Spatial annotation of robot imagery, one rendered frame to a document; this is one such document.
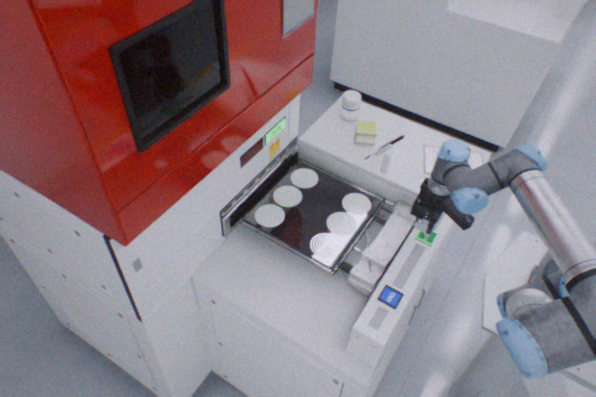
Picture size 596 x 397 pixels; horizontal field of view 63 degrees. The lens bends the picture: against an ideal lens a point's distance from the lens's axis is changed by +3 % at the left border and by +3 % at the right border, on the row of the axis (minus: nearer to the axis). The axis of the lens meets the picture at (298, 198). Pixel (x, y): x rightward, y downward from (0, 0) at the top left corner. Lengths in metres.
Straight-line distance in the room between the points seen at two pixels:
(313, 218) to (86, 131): 0.88
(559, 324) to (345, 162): 0.94
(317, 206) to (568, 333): 0.89
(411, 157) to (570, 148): 2.12
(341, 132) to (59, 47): 1.19
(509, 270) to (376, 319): 0.57
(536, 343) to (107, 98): 0.89
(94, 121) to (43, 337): 1.77
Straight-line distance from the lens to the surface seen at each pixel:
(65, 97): 0.89
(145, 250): 1.31
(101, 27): 0.88
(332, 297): 1.52
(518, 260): 1.78
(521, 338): 1.03
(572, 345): 1.03
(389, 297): 1.38
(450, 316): 2.56
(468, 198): 1.21
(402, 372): 2.36
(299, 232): 1.55
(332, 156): 1.73
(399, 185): 1.66
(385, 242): 1.59
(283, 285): 1.53
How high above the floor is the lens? 2.12
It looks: 48 degrees down
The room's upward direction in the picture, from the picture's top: 4 degrees clockwise
